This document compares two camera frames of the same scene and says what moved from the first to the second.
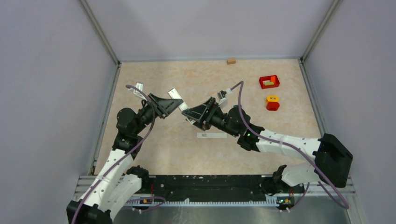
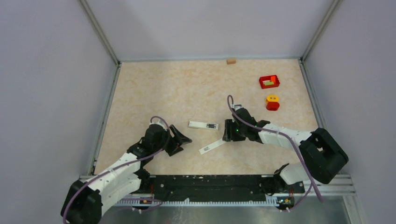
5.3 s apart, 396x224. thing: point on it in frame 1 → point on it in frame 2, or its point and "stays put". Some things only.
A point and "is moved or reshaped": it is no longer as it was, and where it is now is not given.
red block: [272, 106] stays put
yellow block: [272, 98] stays put
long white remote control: [174, 95] is moved or reshaped
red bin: [272, 78] stays put
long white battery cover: [212, 135] → [211, 146]
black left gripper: [163, 107] → [180, 139]
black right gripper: [198, 113] → [229, 135]
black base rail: [176, 185] stays put
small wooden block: [229, 61] stays put
